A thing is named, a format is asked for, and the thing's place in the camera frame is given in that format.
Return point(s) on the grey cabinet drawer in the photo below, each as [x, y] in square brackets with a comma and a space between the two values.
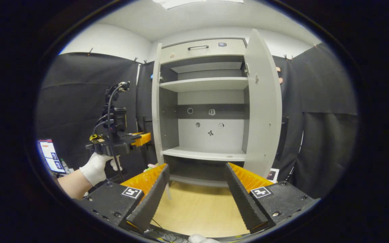
[208, 50]

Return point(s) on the large ceiling light panel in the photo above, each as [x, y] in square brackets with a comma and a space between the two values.
[194, 2]

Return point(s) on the thick white cabinet shelf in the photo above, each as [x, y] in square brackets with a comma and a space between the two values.
[204, 154]

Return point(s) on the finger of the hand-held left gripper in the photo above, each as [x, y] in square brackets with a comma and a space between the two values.
[142, 138]

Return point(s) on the thin white cabinet shelf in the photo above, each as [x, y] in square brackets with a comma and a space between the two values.
[204, 84]

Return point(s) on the pink green plush toy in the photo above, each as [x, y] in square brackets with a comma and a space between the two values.
[150, 167]

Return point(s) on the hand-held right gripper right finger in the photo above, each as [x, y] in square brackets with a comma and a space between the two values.
[245, 202]

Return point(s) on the white portrait cover book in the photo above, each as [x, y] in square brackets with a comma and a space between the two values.
[273, 175]

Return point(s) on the grey cabinet door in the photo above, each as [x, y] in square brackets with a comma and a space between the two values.
[263, 111]
[156, 111]

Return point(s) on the computer monitor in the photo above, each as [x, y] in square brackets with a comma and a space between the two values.
[51, 155]

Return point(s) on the grey double-door shoe cabinet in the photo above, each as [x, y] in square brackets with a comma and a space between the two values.
[211, 135]

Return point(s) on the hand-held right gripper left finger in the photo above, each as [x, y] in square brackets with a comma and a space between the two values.
[150, 204]

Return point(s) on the black backdrop cloth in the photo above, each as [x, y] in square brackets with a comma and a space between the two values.
[76, 87]

